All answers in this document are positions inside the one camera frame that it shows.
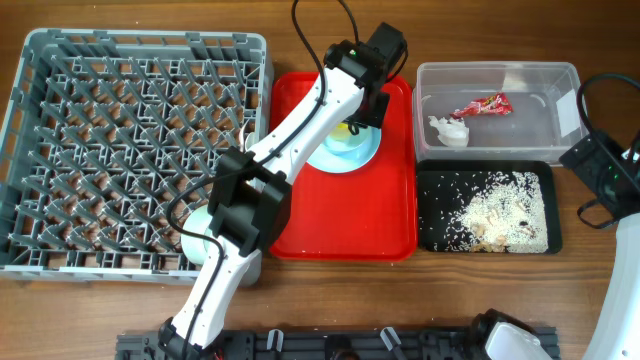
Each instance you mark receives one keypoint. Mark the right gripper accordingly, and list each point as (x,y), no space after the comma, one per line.
(606,149)

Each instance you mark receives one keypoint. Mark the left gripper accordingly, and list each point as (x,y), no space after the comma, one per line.
(379,116)

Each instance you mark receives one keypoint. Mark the yellow plastic cup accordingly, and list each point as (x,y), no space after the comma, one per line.
(341,133)

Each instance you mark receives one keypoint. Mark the light green small plate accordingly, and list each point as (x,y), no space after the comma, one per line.
(356,141)

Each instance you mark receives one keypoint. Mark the light blue plate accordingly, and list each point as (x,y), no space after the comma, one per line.
(328,162)

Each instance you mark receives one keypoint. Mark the white tissue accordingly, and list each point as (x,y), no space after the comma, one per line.
(451,132)

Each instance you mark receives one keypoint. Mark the rice and peanut leftovers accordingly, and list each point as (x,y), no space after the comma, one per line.
(481,211)

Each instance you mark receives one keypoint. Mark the red snack wrapper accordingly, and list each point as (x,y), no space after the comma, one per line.
(496,104)

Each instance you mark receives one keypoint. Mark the white plastic spoon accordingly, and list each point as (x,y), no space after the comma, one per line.
(250,140)

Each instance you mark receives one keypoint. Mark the light green bowl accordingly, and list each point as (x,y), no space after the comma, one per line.
(196,250)

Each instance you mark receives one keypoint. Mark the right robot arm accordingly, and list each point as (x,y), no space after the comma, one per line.
(495,335)

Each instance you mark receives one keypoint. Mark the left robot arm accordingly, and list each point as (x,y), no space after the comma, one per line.
(250,201)

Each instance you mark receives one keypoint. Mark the grey plastic dishwasher rack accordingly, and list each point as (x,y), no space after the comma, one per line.
(103,129)

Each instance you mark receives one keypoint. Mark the clear plastic bin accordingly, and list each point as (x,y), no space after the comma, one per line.
(543,125)

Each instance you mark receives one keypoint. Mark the black plastic tray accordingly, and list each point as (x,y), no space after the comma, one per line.
(541,169)

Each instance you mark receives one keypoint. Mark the red plastic tray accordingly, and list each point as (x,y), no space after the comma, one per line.
(369,214)

